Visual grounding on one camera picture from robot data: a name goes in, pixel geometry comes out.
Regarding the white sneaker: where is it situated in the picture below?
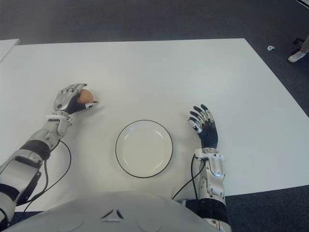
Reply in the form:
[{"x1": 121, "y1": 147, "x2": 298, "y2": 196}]
[{"x1": 287, "y1": 51, "x2": 305, "y2": 63}]

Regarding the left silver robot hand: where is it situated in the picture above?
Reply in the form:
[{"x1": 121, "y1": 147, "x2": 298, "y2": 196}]
[{"x1": 53, "y1": 83, "x2": 99, "y2": 116}]

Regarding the grey robot torso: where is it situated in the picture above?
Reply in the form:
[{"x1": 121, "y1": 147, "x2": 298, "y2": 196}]
[{"x1": 6, "y1": 190, "x2": 213, "y2": 232}]

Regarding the white plate with black rim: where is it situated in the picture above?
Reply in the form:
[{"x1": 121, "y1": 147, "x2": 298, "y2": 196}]
[{"x1": 115, "y1": 119, "x2": 174, "y2": 179}]

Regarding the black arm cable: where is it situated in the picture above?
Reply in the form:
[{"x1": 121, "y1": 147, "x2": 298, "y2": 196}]
[
  {"x1": 171, "y1": 154, "x2": 209, "y2": 200},
  {"x1": 14, "y1": 140, "x2": 72, "y2": 214}
]

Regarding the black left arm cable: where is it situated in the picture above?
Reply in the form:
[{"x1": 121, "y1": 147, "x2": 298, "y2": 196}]
[{"x1": 14, "y1": 140, "x2": 72, "y2": 214}]

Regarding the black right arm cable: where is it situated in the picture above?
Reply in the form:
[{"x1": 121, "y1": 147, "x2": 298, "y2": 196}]
[{"x1": 171, "y1": 154, "x2": 209, "y2": 200}]

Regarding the brown egg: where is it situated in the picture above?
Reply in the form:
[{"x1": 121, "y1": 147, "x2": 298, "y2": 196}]
[{"x1": 76, "y1": 89, "x2": 95, "y2": 105}]

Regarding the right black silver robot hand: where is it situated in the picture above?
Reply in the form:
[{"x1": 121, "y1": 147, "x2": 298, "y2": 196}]
[{"x1": 187, "y1": 104, "x2": 219, "y2": 149}]

